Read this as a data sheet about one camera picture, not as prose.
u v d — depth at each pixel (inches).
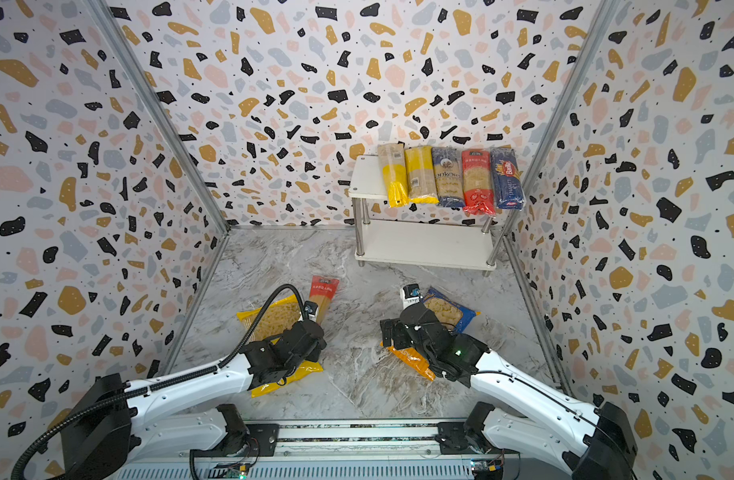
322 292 36.4
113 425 15.5
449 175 33.1
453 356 21.0
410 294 26.4
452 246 44.0
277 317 36.4
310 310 28.7
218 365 20.3
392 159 35.2
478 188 31.4
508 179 32.0
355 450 28.8
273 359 23.7
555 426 16.8
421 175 32.9
